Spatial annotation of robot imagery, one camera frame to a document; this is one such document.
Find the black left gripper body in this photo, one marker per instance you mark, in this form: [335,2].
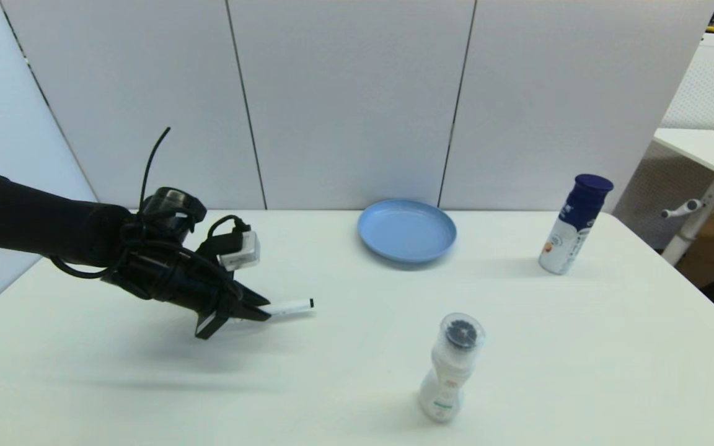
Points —
[177,282]

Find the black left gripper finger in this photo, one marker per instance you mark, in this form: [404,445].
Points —
[250,296]
[250,314]

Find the white marker with black caps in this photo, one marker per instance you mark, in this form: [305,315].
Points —
[292,306]

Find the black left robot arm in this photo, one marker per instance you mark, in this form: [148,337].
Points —
[41,223]

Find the blue round plate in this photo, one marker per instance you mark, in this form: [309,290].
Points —
[405,231]

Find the white bottle with clear cap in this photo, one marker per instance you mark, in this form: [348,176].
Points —
[451,371]

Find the white bottle with blue cap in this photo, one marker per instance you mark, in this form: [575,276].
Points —
[572,229]

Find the white side table leg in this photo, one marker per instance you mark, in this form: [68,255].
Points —
[691,229]

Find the white side table top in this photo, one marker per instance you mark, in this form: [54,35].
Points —
[707,152]

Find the white pegboard panel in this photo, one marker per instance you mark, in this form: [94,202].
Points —
[713,87]

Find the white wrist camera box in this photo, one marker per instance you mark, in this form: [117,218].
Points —
[240,251]

